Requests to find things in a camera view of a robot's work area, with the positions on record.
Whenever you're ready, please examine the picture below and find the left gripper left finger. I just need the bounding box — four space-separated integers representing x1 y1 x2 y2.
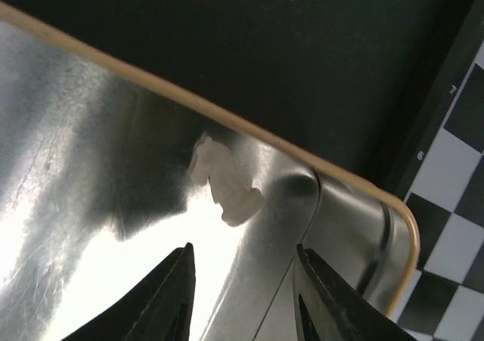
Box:
65 243 195 340

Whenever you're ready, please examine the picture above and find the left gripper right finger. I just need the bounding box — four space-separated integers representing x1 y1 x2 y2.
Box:
293 243 414 341

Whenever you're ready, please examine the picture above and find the white knight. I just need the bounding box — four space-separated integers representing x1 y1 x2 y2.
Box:
188 134 264 227

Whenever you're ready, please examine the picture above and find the black and white chessboard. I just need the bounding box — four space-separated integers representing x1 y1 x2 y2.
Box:
391 47 483 340

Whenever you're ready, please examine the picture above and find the gold tin tray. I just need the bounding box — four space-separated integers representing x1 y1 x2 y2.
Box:
1 4 420 340

